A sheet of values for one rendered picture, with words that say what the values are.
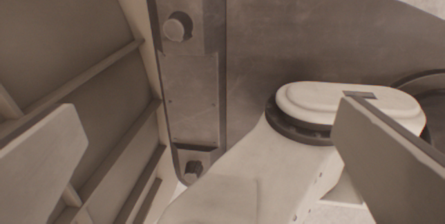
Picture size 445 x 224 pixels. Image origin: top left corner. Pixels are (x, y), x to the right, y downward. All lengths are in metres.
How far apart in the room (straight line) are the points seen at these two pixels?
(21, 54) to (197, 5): 0.28
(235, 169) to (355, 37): 0.32
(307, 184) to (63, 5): 0.52
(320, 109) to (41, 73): 0.44
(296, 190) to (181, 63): 0.32
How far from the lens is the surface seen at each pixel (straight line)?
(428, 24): 0.53
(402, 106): 0.41
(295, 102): 0.36
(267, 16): 0.45
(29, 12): 0.51
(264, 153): 0.32
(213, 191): 0.26
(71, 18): 0.56
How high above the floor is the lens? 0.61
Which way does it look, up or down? 58 degrees down
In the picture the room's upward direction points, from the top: 162 degrees counter-clockwise
